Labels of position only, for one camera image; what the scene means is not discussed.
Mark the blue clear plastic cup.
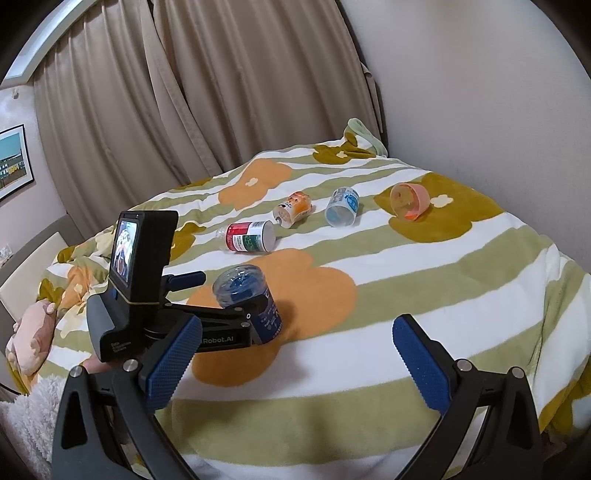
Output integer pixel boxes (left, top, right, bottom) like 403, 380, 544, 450
212, 264, 283, 344

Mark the white fluffy sleeve forearm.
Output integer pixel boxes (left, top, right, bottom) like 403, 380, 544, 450
1, 375, 66, 479

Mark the red green white cup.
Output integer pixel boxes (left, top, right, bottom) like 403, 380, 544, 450
215, 220, 276, 253

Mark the orange white printed cup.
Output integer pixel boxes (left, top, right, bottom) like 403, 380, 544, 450
272, 191, 314, 228

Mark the white blue printed cup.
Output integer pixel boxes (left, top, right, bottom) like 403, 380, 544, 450
325, 187, 360, 227

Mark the pink orange plastic cup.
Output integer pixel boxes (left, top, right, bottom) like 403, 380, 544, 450
390, 183, 431, 221

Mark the person's left hand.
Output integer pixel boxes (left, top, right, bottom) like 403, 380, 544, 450
82, 354, 122, 374

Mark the floral striped green white blanket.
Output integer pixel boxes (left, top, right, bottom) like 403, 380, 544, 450
6, 117, 591, 480

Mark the beige curtain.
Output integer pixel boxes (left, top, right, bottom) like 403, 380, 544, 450
33, 1, 383, 236

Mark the black action camera with screen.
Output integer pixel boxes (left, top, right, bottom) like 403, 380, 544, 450
109, 210, 178, 304

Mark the framed wall picture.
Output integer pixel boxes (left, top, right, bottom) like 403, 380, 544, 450
0, 124, 34, 201

